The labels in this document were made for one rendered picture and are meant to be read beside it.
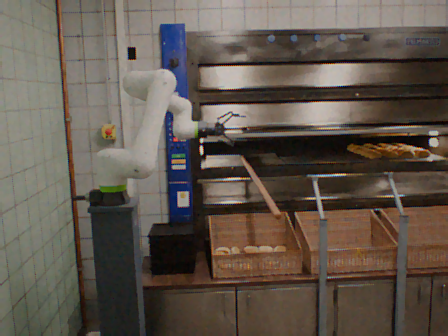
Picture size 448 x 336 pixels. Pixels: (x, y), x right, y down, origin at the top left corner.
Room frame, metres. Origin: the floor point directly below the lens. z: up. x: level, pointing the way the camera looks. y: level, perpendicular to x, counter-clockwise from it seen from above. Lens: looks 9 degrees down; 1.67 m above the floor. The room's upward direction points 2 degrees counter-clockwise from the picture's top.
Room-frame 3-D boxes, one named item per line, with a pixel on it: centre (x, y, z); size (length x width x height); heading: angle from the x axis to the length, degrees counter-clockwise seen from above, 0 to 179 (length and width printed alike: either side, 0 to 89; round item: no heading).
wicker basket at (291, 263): (2.86, -0.17, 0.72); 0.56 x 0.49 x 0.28; 94
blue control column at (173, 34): (4.03, 0.34, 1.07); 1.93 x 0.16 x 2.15; 2
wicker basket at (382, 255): (2.87, -0.77, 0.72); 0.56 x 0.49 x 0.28; 93
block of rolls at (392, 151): (3.60, -1.31, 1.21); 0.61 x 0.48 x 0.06; 2
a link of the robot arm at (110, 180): (2.05, 0.50, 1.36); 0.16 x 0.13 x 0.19; 62
